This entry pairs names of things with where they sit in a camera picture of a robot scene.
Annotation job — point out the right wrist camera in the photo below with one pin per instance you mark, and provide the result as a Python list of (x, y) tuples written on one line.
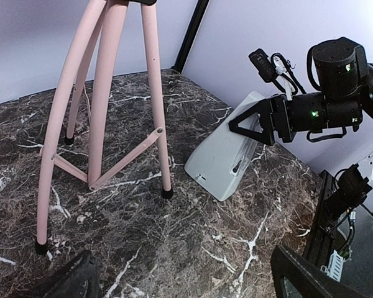
[(337, 68)]

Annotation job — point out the black front rail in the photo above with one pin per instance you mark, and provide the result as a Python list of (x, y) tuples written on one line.
[(326, 223)]

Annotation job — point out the pink music stand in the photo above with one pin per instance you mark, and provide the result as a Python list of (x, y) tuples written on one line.
[(100, 29)]

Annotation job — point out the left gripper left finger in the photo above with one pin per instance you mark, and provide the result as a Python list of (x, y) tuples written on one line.
[(78, 278)]

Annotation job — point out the white metronome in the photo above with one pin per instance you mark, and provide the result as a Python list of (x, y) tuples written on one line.
[(220, 160)]

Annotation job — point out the right black frame post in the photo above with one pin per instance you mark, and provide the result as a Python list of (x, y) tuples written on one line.
[(190, 35)]

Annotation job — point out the white slotted cable duct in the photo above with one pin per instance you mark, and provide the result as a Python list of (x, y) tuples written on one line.
[(334, 269)]

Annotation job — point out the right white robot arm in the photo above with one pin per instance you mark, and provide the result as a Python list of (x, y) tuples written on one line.
[(357, 180)]

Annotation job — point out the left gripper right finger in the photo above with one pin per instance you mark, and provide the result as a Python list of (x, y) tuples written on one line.
[(293, 276)]

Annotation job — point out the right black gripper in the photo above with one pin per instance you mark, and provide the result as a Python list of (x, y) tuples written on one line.
[(310, 113)]

